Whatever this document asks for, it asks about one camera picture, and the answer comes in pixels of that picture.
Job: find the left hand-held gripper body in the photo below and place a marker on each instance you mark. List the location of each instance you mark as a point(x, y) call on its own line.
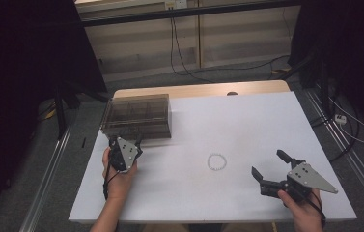
point(125, 154)

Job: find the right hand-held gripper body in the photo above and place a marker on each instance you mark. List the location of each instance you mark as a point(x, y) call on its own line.
point(306, 175)

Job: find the smoky clear drawer box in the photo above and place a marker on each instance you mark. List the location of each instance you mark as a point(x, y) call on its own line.
point(137, 112)

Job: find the person's left hand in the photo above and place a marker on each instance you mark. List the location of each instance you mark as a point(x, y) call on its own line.
point(117, 185)

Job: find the person's right hand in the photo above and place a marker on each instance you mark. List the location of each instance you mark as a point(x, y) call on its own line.
point(306, 216)

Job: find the small black floor object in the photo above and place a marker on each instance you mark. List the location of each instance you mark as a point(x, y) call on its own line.
point(83, 142)

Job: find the white table sheet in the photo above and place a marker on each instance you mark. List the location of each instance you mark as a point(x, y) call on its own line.
point(234, 129)

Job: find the black metal stand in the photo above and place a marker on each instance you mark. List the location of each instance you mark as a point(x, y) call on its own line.
point(61, 116)
point(323, 87)

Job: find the white power strip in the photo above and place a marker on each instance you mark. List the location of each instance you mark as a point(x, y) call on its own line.
point(340, 119)

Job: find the wooden table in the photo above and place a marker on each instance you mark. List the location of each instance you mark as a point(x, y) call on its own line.
point(202, 88)

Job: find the wide black curtain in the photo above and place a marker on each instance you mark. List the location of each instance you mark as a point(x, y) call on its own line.
point(25, 64)

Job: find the narrow black curtain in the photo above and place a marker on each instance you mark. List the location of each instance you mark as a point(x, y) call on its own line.
point(356, 48)

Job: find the black horizontal bar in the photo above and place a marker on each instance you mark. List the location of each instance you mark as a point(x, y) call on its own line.
point(186, 13)

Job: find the aluminium floor rail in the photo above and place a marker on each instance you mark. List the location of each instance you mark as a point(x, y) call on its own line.
point(42, 190)
point(347, 154)

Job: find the white wall socket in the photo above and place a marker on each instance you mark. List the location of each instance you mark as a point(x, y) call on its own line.
point(176, 4)

